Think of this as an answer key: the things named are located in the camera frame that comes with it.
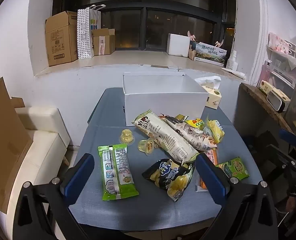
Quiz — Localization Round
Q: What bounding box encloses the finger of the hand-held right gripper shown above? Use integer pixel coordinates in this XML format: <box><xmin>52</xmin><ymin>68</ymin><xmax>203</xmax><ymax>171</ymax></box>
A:
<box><xmin>270</xmin><ymin>129</ymin><xmax>296</xmax><ymax>166</ymax></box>

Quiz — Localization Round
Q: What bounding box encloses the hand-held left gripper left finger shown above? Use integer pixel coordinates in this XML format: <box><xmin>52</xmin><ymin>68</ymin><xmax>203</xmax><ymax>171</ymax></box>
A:
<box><xmin>13</xmin><ymin>153</ymin><xmax>96</xmax><ymax>240</ymax></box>

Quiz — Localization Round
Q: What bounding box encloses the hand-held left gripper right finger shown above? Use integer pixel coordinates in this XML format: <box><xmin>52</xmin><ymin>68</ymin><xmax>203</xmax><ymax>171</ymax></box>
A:
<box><xmin>195</xmin><ymin>152</ymin><xmax>278</xmax><ymax>240</ymax></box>

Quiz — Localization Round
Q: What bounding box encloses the yellow jelly cup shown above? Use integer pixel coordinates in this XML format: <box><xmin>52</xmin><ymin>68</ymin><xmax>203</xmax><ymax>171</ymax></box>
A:
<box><xmin>137</xmin><ymin>138</ymin><xmax>155</xmax><ymax>154</ymax></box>
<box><xmin>119</xmin><ymin>129</ymin><xmax>134</xmax><ymax>145</ymax></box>

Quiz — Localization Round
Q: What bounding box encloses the orange cracker packet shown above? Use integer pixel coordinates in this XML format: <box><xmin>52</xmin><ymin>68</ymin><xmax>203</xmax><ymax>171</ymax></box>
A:
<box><xmin>196</xmin><ymin>149</ymin><xmax>218</xmax><ymax>192</ymax></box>

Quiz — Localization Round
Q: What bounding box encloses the small green snack packet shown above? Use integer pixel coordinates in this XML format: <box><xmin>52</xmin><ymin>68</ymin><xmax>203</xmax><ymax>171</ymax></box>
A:
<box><xmin>215</xmin><ymin>157</ymin><xmax>250</xmax><ymax>180</ymax></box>

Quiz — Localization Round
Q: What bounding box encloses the white rounded device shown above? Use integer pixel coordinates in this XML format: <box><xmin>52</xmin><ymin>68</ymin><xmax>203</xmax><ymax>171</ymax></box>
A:
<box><xmin>267</xmin><ymin>90</ymin><xmax>291</xmax><ymax>113</ymax></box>

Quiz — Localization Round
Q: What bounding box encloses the black chips packet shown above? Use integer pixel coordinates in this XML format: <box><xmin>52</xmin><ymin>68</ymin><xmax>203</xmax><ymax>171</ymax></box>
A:
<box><xmin>142</xmin><ymin>158</ymin><xmax>196</xmax><ymax>202</ymax></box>

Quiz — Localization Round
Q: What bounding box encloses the wooden shelf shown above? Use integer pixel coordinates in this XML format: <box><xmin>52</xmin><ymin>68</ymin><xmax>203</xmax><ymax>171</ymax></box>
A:
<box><xmin>238</xmin><ymin>82</ymin><xmax>296</xmax><ymax>160</ymax></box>

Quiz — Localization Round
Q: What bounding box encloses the grey illustrated snack packet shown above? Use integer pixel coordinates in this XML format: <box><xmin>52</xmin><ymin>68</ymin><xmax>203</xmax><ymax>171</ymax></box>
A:
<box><xmin>160</xmin><ymin>114</ymin><xmax>218</xmax><ymax>152</ymax></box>

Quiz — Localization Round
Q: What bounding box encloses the yellow green snack packet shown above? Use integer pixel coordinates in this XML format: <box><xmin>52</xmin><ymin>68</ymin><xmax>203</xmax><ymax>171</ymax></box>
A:
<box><xmin>203</xmin><ymin>119</ymin><xmax>225</xmax><ymax>144</ymax></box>

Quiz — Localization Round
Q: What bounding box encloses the green cream carton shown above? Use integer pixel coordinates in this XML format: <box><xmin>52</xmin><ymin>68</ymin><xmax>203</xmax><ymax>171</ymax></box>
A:
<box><xmin>259</xmin><ymin>80</ymin><xmax>276</xmax><ymax>95</ymax></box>

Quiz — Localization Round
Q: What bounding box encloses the cream white sofa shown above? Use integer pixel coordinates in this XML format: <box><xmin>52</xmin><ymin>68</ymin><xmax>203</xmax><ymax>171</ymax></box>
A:
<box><xmin>5</xmin><ymin>107</ymin><xmax>71</xmax><ymax>240</ymax></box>

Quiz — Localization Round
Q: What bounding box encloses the long beige snack packet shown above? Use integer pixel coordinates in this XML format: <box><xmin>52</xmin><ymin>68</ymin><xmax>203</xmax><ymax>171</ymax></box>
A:
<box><xmin>132</xmin><ymin>109</ymin><xmax>200</xmax><ymax>165</ymax></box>

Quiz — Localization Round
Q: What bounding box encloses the beige tissue pack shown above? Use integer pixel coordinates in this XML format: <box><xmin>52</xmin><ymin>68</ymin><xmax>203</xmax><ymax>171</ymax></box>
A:
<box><xmin>195</xmin><ymin>76</ymin><xmax>222</xmax><ymax>110</ymax></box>

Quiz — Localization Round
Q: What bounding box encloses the flat cardboard sheet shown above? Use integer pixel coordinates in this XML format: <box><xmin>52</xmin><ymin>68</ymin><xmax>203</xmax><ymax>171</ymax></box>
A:
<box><xmin>0</xmin><ymin>77</ymin><xmax>33</xmax><ymax>213</ymax></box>

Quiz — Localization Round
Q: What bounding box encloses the pink floral box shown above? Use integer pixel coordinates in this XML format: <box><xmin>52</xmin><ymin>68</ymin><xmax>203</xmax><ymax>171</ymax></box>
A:
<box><xmin>268</xmin><ymin>32</ymin><xmax>290</xmax><ymax>54</ymax></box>

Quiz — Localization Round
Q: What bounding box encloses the white plastic bottle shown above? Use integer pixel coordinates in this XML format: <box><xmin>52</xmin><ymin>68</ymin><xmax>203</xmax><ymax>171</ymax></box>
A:
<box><xmin>225</xmin><ymin>51</ymin><xmax>238</xmax><ymax>70</ymax></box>

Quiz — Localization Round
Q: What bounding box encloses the landscape printed box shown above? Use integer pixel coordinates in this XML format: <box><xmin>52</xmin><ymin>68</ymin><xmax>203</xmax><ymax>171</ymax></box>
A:
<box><xmin>189</xmin><ymin>41</ymin><xmax>228</xmax><ymax>67</ymax></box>

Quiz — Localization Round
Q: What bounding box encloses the small cardboard box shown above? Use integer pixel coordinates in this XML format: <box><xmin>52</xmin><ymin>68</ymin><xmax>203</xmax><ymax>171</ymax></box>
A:
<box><xmin>91</xmin><ymin>28</ymin><xmax>116</xmax><ymax>56</ymax></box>

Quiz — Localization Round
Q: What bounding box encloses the large cardboard box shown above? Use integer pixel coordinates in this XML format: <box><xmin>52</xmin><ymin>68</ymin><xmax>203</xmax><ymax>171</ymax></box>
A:
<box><xmin>45</xmin><ymin>11</ymin><xmax>79</xmax><ymax>67</ymax></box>

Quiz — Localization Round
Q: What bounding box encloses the white foam box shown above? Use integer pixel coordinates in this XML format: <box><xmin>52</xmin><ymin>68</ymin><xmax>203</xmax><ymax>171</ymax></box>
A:
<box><xmin>167</xmin><ymin>33</ymin><xmax>191</xmax><ymax>57</ymax></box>

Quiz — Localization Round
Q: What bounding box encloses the pink figurine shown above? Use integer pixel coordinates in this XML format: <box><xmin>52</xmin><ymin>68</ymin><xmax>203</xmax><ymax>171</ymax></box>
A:
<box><xmin>187</xmin><ymin>31</ymin><xmax>225</xmax><ymax>48</ymax></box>

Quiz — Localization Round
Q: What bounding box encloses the polka dot paper bag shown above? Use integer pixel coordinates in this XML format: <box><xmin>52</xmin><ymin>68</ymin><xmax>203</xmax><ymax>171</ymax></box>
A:
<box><xmin>77</xmin><ymin>4</ymin><xmax>106</xmax><ymax>59</ymax></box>

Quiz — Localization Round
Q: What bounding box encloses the dark glass window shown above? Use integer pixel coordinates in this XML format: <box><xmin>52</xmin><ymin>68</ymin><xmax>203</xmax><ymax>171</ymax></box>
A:
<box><xmin>53</xmin><ymin>0</ymin><xmax>236</xmax><ymax>52</ymax></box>

